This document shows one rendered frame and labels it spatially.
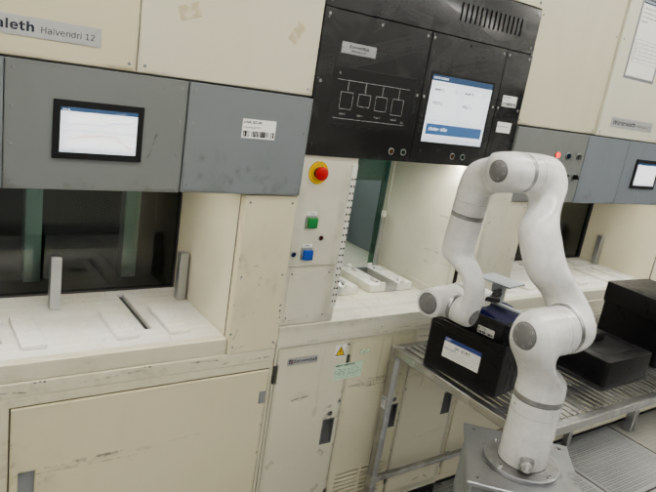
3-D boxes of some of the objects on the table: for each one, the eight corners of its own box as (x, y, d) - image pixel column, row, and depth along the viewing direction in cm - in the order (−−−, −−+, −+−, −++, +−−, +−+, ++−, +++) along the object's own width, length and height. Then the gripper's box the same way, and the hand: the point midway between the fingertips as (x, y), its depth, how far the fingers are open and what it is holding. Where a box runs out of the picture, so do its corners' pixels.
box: (654, 369, 235) (675, 307, 228) (590, 338, 258) (606, 280, 251) (696, 361, 250) (716, 303, 243) (632, 332, 273) (648, 278, 266)
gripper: (486, 294, 179) (517, 287, 192) (437, 275, 191) (470, 269, 203) (480, 318, 181) (512, 309, 194) (432, 299, 193) (466, 292, 205)
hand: (488, 290), depth 197 cm, fingers open, 6 cm apart
